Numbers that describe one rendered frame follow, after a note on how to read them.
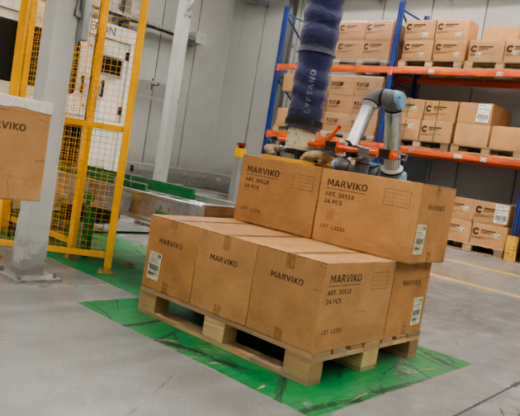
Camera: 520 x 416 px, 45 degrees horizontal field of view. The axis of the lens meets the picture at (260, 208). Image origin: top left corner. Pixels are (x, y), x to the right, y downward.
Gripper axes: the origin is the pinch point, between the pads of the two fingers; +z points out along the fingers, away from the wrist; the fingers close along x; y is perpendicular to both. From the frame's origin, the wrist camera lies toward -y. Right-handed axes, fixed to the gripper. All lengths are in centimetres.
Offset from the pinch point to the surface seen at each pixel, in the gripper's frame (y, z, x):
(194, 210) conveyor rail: 77, 32, -52
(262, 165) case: 39.0, 18.0, -17.2
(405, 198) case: -57, 17, -22
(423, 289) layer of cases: -58, -18, -69
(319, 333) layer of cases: -58, 74, -85
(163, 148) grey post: 350, -160, -14
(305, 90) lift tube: 22.6, 10.2, 29.8
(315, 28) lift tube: 22, 12, 65
